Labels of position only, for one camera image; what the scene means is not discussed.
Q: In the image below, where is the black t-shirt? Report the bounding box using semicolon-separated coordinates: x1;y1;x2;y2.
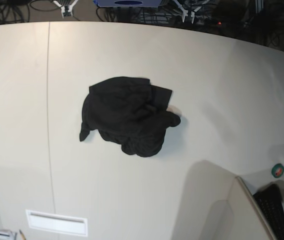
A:
79;76;181;158

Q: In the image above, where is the green tape roll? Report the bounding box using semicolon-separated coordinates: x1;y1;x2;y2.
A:
271;163;284;178

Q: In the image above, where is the black keyboard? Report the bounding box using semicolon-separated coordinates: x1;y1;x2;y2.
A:
253;183;284;240

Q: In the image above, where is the pencil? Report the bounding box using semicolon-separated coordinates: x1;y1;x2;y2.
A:
19;230;26;240

